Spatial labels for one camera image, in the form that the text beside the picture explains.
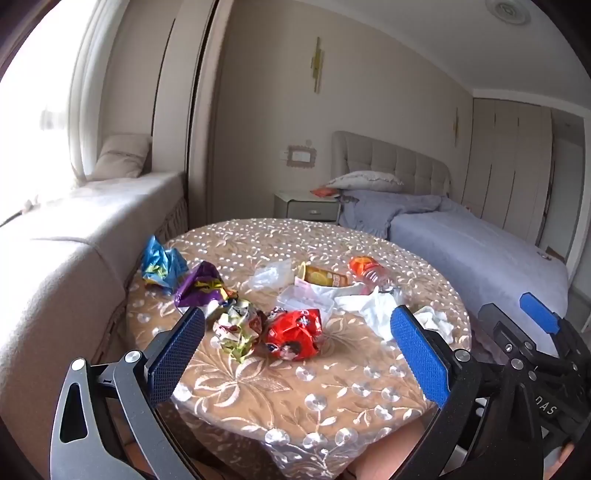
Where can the small white crumpled tissue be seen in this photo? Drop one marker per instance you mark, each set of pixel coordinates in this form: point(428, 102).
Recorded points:
point(434, 323)

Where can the small dark object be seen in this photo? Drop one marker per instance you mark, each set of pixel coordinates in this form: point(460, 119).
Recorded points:
point(545, 254)

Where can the bed with pale blue sheet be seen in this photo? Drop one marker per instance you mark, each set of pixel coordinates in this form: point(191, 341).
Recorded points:
point(485, 249)

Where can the large white crumpled tissue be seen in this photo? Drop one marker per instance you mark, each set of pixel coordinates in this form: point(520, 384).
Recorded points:
point(369, 309)

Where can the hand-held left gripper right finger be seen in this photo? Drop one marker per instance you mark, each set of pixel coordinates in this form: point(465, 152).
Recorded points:
point(418, 355)

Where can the beige embroidered tablecloth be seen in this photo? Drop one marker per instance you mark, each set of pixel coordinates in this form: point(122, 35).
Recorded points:
point(277, 392)

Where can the white curtain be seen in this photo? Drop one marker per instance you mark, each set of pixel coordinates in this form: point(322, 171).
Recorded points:
point(87, 92)

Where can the blue crumpled snack wrapper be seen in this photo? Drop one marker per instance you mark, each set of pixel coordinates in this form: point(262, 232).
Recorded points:
point(159, 265)

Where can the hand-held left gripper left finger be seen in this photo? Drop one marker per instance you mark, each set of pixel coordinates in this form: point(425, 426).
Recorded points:
point(178, 355)

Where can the grey ruffled pillow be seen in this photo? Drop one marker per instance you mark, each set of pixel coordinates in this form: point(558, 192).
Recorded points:
point(364, 180)

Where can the purple snack wrapper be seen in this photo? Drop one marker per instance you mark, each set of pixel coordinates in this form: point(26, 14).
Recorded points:
point(203, 284)

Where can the grey nightstand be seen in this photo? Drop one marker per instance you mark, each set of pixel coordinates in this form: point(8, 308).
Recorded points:
point(304, 207)

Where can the white plastic packet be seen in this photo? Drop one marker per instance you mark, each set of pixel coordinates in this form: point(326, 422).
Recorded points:
point(304, 297)

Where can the red snack wrapper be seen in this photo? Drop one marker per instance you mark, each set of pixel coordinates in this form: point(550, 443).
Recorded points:
point(295, 332)

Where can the large gold wall lamp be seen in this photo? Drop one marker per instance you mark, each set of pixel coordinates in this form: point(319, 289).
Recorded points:
point(317, 64)

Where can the beige tufted headboard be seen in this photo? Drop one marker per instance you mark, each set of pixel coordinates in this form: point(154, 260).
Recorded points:
point(392, 157)

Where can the clear orange-label plastic bottle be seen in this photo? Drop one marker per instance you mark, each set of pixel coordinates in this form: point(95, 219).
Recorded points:
point(364, 267)

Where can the multicoloured snack wrapper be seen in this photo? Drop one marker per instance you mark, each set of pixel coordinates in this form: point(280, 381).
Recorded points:
point(238, 327)

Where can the orange packet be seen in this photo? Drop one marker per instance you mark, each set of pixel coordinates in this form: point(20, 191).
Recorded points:
point(323, 191)

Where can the framed wall switch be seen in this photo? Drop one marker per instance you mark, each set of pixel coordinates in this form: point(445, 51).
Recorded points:
point(299, 157)

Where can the person's leg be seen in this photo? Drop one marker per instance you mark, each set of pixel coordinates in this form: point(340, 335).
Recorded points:
point(388, 457)

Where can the round ceiling vent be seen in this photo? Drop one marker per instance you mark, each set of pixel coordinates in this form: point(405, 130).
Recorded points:
point(505, 8)

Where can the beige wardrobe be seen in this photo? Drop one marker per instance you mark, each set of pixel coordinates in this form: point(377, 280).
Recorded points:
point(508, 161)

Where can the grey-blue ruffled blanket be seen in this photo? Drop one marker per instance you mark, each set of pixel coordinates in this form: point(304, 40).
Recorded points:
point(392, 207)

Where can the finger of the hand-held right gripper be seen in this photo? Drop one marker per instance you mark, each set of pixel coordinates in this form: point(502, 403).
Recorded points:
point(538, 311)
point(501, 327)

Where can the clear plastic bag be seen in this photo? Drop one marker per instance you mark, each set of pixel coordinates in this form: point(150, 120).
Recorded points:
point(272, 277)

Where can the beige cushion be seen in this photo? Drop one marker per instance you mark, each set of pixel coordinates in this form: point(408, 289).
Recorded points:
point(122, 157)

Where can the beige window seat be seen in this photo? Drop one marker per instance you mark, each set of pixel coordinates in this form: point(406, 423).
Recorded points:
point(69, 258)

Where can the small gold wall lamp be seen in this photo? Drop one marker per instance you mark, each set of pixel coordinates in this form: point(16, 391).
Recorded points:
point(456, 127)

